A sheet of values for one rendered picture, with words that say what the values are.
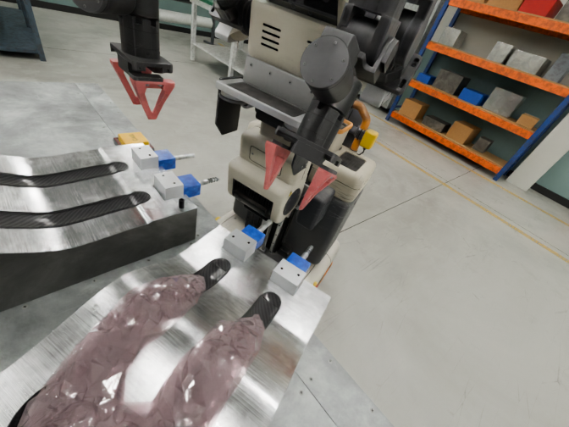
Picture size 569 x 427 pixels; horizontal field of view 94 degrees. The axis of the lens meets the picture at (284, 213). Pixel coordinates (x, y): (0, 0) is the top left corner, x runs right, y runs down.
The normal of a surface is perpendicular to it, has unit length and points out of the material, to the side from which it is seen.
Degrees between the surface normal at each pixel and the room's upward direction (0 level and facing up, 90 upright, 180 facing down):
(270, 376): 21
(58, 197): 0
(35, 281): 90
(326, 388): 0
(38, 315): 0
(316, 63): 64
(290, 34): 98
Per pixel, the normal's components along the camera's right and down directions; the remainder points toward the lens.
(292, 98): -0.51, 0.44
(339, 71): -0.34, 0.07
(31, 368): 0.18, -0.66
